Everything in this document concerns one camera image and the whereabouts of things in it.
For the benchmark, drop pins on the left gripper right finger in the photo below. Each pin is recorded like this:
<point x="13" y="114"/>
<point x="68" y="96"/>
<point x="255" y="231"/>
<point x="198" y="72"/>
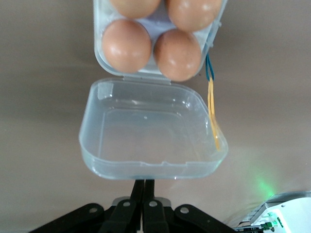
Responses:
<point x="154" y="218"/>

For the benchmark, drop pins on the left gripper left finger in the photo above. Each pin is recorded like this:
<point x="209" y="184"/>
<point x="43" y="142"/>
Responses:
<point x="126" y="218"/>

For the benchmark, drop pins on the clear plastic egg box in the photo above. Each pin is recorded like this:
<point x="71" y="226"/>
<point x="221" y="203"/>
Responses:
<point x="145" y="136"/>

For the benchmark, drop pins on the brown egg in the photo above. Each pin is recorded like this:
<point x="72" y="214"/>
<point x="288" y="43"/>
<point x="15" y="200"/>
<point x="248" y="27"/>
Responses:
<point x="177" y="54"/>
<point x="134" y="7"/>
<point x="126" y="46"/>
<point x="194" y="13"/>

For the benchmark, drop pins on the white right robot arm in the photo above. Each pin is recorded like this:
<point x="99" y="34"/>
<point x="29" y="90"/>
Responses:
<point x="286" y="213"/>

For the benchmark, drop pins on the blue rubber band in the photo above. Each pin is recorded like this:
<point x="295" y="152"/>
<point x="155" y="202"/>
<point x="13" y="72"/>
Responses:
<point x="207" y="68"/>

